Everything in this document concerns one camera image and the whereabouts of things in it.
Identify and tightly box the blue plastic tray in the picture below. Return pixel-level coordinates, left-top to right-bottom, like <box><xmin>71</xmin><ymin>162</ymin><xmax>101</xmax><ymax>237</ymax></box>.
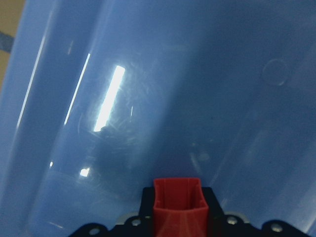
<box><xmin>0</xmin><ymin>0</ymin><xmax>316</xmax><ymax>237</ymax></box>

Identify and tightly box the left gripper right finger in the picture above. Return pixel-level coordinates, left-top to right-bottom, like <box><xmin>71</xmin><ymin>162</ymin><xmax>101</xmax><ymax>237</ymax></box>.
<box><xmin>202</xmin><ymin>187</ymin><xmax>308</xmax><ymax>237</ymax></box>

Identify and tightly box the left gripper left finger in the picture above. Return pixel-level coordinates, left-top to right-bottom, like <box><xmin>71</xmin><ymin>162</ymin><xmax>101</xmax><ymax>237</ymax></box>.
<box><xmin>70</xmin><ymin>187</ymin><xmax>155</xmax><ymax>237</ymax></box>

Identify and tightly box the red block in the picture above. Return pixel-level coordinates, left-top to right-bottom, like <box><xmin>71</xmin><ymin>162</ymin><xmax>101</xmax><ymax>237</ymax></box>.
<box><xmin>153</xmin><ymin>178</ymin><xmax>209</xmax><ymax>237</ymax></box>

